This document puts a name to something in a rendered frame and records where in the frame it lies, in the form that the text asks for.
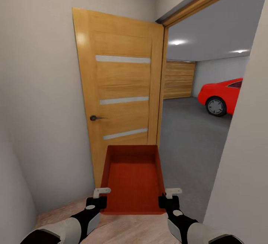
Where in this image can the garage door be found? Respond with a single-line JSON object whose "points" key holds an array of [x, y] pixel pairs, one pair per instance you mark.
{"points": [[179, 77]]}

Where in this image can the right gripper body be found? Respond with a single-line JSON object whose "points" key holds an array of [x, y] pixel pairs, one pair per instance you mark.
{"points": [[164, 202]]}

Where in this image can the car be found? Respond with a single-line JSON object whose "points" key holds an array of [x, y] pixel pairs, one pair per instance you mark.
{"points": [[220, 98]]}

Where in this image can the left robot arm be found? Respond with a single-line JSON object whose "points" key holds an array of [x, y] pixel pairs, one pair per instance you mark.
{"points": [[74, 229]]}

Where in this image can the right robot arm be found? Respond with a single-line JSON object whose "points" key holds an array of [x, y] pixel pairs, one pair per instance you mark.
{"points": [[190, 231]]}

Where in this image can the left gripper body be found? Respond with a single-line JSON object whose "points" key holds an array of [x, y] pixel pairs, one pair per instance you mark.
{"points": [[102, 201]]}

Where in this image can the storage box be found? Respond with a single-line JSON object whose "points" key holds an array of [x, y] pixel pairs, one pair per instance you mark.
{"points": [[134, 175]]}

